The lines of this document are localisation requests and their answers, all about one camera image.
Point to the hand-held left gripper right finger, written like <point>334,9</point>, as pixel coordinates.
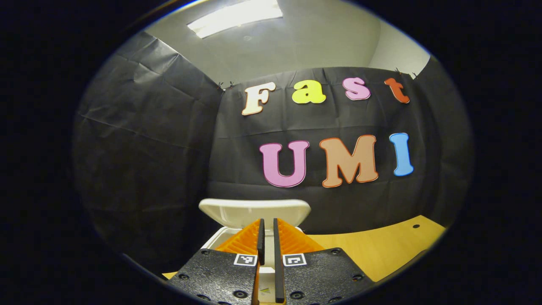
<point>277,262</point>

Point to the ceiling light panel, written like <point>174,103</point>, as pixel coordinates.
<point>235,17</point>

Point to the black backdrop cloth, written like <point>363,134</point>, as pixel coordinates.
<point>169,148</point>

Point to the white desktop garbage bin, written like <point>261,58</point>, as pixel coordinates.
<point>254,209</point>

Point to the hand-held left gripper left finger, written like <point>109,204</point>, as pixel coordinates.
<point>261,241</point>

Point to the wooden desktop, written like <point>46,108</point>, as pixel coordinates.
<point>381,250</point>

